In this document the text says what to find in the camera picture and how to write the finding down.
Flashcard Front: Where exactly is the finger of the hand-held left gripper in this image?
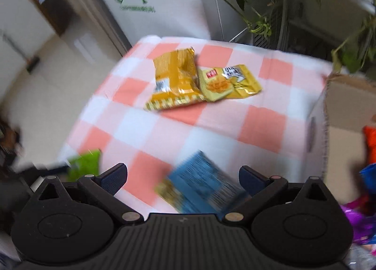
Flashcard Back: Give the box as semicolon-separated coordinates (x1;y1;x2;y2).
16;162;71;182

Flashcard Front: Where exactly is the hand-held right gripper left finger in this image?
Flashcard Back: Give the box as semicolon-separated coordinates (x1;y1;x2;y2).
38;163;144;224

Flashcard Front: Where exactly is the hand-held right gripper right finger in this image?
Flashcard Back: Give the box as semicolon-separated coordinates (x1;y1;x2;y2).
219;165;332;224

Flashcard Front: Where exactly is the green snack packet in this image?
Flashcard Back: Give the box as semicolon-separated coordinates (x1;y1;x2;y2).
67;149;102;182

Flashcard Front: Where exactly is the light blue snack packet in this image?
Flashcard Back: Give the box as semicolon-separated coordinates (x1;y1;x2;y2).
155;150;250;215

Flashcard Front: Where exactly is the brown cardboard box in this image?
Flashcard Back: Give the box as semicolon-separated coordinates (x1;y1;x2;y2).
307;72;376;209

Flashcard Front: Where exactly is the purple snack packet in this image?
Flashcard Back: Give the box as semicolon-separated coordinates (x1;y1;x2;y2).
341;200;376;244

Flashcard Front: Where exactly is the dark blue shiny snack packet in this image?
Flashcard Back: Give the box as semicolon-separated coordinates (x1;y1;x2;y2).
359;163;376;191

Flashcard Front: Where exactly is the red snack packet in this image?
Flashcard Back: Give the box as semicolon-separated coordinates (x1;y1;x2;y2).
363;126;376;168

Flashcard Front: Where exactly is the pink white checkered tablecloth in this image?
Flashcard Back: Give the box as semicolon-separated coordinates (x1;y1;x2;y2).
57;35;335;218

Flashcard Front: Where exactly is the small yellow snack packet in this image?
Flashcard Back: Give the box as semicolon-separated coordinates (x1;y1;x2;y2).
197;64;263;102

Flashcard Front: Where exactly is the orange striped snack packet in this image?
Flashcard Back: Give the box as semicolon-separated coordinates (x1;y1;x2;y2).
144;48;206;112

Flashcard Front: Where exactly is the dark wooden cabinet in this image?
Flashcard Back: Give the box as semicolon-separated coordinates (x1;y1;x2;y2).
19;0;77;36

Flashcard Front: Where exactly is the white refrigerator with green print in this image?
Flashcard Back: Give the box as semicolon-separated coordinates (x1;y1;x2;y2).
59;0;227;58

